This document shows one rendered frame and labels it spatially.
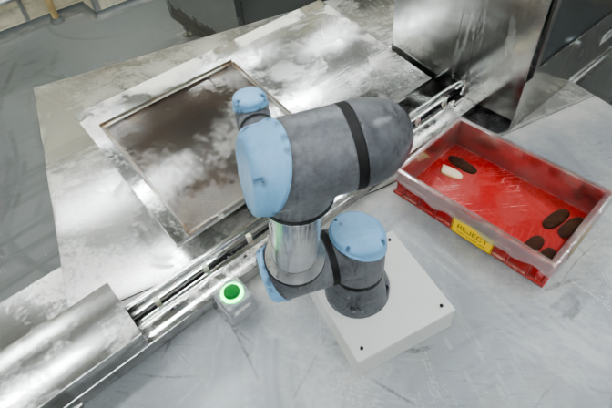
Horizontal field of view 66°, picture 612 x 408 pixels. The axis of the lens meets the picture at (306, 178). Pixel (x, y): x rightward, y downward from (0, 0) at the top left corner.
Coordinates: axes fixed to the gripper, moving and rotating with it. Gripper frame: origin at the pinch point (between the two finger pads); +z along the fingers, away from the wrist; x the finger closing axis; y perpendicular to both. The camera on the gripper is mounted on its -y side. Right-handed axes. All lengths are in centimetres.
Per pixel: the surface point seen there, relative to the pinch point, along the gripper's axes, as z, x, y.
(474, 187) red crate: 11, 29, -51
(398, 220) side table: 11.7, 22.0, -25.6
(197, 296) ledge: 7.5, 5.9, 30.2
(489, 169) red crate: 11, 28, -60
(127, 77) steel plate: 11, -103, -2
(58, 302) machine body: 12, -20, 57
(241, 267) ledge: 7.5, 6.7, 17.2
